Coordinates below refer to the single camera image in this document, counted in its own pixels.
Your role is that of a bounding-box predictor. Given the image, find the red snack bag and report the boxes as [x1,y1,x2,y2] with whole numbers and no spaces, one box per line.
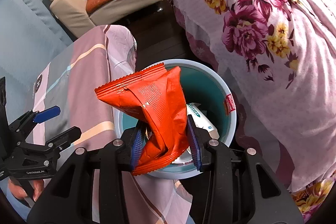
[95,63,189,176]

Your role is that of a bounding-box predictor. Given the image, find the teal white trash bin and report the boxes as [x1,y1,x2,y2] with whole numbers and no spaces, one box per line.
[113,59,237,180]

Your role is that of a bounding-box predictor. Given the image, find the person's hand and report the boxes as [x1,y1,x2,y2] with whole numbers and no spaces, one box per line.
[7,178,46,202]

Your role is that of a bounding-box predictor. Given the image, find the pink grey checked tablecloth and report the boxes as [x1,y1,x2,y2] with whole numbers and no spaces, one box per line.
[29,25,192,223]

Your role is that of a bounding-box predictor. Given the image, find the white toothpaste box in bin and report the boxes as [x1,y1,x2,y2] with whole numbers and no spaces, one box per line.
[187,103,219,139]

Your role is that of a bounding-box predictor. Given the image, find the floral pink bed quilt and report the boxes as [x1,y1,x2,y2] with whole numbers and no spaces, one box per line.
[171,0,335,223]

